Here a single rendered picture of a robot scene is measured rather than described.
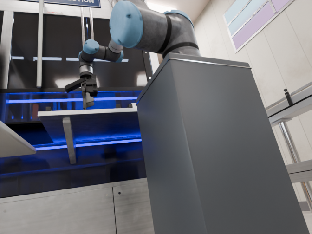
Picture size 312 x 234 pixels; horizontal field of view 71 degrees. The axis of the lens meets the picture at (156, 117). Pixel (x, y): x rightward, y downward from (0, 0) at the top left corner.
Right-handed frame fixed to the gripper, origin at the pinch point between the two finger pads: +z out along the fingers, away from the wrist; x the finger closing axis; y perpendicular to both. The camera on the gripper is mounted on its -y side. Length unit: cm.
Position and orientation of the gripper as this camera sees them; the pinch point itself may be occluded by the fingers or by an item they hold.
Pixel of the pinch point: (84, 107)
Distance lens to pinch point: 121.2
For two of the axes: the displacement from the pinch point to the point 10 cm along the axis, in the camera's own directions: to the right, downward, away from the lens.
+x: -2.5, 3.9, 8.8
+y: 9.5, -0.5, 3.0
